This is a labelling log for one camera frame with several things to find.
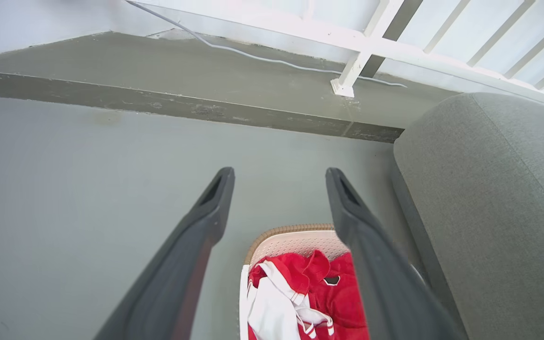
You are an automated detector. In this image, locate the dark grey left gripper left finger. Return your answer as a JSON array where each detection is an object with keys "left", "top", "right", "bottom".
[{"left": 93, "top": 166, "right": 236, "bottom": 340}]

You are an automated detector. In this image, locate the cream perforated laundry basket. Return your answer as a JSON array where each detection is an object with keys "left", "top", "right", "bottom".
[{"left": 238, "top": 223, "right": 363, "bottom": 340}]

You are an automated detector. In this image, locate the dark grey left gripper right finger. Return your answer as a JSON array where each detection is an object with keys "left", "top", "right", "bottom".
[{"left": 325, "top": 167, "right": 467, "bottom": 340}]

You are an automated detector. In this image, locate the grey fabric sofa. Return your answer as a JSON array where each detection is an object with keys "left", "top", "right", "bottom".
[{"left": 391, "top": 92, "right": 544, "bottom": 340}]

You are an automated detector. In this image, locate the thin grey floor cable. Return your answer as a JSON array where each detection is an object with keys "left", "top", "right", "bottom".
[{"left": 125, "top": 0, "right": 408, "bottom": 89}]

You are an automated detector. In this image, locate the white metal railing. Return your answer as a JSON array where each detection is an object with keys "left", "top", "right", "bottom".
[{"left": 126, "top": 0, "right": 544, "bottom": 114}]

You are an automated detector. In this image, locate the red jersey shirt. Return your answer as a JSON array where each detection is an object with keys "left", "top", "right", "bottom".
[{"left": 247, "top": 250, "right": 370, "bottom": 340}]

